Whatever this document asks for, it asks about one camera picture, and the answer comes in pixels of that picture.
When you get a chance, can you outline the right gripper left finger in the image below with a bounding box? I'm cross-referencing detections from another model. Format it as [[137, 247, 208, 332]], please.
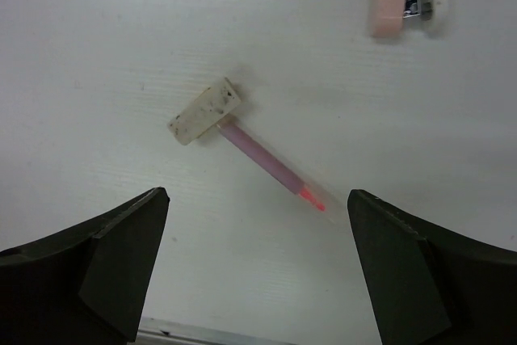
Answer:
[[1, 187, 170, 344]]

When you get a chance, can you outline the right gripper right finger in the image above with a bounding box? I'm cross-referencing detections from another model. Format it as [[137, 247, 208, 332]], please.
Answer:
[[347, 189, 516, 344]]

